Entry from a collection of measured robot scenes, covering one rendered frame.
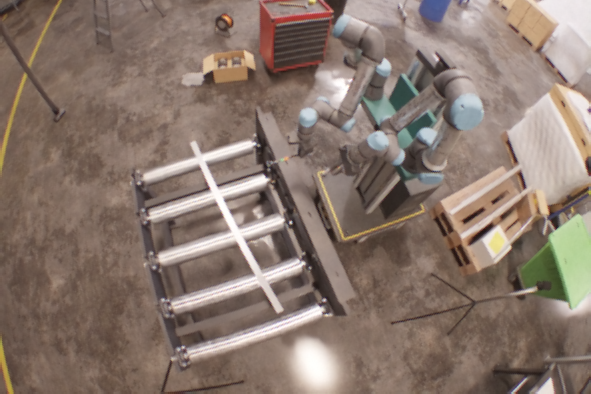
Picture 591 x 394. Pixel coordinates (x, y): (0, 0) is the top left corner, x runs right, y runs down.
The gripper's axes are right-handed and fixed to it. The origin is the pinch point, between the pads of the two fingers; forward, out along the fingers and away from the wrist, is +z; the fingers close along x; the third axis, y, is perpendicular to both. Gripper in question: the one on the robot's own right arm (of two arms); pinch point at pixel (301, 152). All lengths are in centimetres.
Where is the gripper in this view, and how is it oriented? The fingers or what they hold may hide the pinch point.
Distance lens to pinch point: 149.5
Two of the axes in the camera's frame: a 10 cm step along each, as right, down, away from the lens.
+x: -3.8, -8.3, 4.2
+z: -0.8, 4.8, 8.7
